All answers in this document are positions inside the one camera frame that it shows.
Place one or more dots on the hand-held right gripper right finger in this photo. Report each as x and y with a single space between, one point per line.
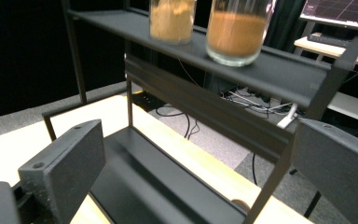
338 165

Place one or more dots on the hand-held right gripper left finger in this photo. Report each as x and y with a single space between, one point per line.
68 161

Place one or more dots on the black two-tier metal rack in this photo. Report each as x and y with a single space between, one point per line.
276 74

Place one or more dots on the glass jar with white lid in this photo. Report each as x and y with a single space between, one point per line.
236 34

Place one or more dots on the glass jar with silver lid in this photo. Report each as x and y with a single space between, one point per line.
172 21

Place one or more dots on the small round brown object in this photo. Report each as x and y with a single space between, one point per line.
240 205

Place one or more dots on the wooden desk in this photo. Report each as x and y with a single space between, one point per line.
329 50

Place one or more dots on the dark keyboard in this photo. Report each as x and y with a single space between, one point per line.
329 39

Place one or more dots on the computer monitor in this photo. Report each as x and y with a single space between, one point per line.
341 11

